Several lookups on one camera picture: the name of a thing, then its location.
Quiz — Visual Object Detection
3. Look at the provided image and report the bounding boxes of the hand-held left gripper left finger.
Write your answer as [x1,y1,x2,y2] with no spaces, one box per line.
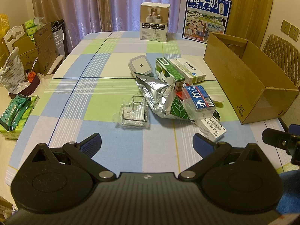
[31,133,117,181]

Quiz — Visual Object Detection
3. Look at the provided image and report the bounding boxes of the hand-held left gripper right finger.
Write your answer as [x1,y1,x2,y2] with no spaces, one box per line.
[178,133,266,181]

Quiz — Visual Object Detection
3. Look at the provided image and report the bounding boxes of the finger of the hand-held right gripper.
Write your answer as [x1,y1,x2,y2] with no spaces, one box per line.
[288,123,300,136]
[262,128,293,149]

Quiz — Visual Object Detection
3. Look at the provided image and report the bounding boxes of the small white barcode box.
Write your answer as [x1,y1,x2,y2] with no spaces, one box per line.
[196,116,227,143]

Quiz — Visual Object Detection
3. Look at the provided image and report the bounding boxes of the clear box with blue label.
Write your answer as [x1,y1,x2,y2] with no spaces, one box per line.
[182,85,216,120]

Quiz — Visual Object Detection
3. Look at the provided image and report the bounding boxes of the white plastic spoon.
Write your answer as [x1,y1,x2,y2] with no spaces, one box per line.
[210,95,225,104]

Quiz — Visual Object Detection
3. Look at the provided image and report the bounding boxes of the wire rack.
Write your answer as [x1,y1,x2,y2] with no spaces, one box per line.
[112,95,150,129]

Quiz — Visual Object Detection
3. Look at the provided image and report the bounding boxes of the brown cardboard box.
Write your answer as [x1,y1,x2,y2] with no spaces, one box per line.
[203,32,299,125]

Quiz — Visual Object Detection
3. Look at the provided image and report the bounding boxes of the silver foil bag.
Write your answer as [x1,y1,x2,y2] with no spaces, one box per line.
[135,73,195,122]

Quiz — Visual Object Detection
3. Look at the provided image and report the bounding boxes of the white medicine box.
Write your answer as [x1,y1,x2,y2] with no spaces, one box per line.
[169,58,207,84]

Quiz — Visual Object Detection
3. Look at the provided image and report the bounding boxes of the green medicine box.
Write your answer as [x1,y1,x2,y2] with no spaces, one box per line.
[156,57,185,92]

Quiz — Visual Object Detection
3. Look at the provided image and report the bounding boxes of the white square night light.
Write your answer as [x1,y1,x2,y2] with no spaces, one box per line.
[128,56,153,78]

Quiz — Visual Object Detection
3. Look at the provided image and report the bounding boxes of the blue chair seat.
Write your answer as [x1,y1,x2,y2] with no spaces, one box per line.
[278,169,300,216]

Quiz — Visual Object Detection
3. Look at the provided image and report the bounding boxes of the checked tablecloth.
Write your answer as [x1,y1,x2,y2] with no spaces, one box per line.
[5,31,296,188]

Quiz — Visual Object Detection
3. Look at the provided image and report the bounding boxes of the quilted tan chair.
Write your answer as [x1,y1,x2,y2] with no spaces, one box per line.
[261,34,300,87]

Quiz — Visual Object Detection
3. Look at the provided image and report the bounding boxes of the teal green packet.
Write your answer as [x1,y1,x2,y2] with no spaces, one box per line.
[0,95,40,140]

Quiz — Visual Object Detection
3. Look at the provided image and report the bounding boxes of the dark brown box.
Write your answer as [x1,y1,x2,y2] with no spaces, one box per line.
[9,71,41,97]

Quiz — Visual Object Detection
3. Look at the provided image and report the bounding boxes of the large open cardboard carton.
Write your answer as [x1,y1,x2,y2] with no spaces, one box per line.
[32,22,59,74]

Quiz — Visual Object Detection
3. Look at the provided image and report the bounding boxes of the white printed bag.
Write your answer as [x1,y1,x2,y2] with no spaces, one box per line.
[0,47,26,92]

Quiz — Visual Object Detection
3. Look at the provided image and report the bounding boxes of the black and white bags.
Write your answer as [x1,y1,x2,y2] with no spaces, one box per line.
[50,19,66,57]

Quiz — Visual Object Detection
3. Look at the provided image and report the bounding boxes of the small cardboard carton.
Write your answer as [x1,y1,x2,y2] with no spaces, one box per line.
[12,36,39,72]

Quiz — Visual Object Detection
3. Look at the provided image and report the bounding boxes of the wooden door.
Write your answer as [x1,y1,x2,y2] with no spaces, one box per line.
[190,0,276,48]

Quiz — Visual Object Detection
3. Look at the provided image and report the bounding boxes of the blue milk carton box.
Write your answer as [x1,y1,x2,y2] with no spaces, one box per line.
[181,0,233,44]

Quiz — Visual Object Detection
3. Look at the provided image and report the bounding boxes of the stack of green tissue packs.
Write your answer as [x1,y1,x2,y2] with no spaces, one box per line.
[24,17,46,36]

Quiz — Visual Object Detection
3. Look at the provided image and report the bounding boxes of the white product box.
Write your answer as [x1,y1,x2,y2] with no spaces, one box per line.
[140,2,171,43]

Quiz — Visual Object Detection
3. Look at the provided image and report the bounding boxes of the white chair back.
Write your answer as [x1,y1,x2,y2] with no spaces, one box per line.
[3,25,28,50]

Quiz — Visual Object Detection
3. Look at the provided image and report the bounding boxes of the purple curtain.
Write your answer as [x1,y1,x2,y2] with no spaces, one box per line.
[30,0,183,54]

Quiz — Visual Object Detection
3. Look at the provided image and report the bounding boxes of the yellow plastic bag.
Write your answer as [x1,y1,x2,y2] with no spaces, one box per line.
[0,13,11,38]

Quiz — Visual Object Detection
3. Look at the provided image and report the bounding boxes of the wall socket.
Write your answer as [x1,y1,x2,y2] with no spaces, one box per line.
[281,20,291,35]
[289,25,300,41]

